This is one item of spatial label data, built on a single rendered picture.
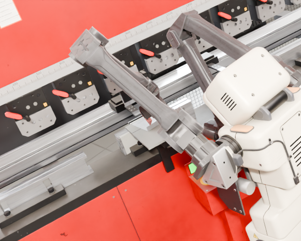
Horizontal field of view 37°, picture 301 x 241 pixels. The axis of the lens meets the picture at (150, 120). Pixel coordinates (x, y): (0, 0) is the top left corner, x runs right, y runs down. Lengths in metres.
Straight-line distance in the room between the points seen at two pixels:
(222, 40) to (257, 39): 0.97
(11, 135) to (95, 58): 1.28
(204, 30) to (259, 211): 0.66
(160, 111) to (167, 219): 0.97
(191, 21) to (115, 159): 0.75
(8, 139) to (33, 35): 0.82
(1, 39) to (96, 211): 0.81
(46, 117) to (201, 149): 0.82
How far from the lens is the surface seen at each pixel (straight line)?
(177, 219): 2.19
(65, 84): 1.86
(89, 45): 1.25
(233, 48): 1.60
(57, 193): 1.97
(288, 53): 2.39
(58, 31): 1.81
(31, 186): 1.99
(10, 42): 1.79
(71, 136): 2.23
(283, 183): 1.37
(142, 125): 1.97
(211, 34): 1.64
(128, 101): 2.00
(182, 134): 1.29
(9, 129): 2.45
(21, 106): 1.84
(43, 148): 2.22
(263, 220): 1.50
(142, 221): 2.11
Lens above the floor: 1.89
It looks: 27 degrees down
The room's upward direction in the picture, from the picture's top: 20 degrees counter-clockwise
